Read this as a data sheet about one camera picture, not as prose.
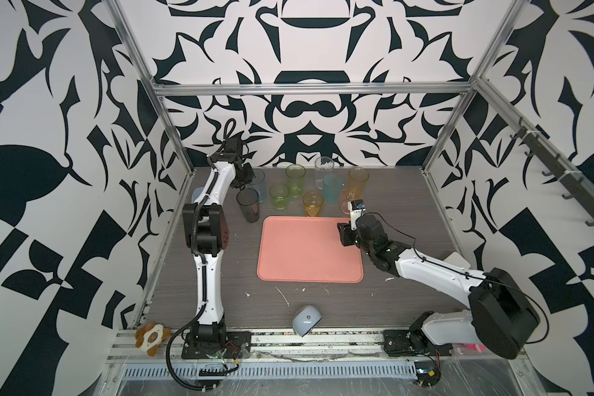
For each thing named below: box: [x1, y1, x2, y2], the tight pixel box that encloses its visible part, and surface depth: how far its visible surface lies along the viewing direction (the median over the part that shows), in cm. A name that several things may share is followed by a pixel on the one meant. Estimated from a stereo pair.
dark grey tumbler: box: [235, 188, 260, 224], surface depth 96 cm
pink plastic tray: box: [256, 216, 364, 283], surface depth 92 cm
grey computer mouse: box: [292, 305, 323, 338], surface depth 74 cm
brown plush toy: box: [135, 321, 172, 358], surface depth 75 cm
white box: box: [443, 250, 472, 269], surface depth 89 cm
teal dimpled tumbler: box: [323, 173, 343, 204], surface depth 105 cm
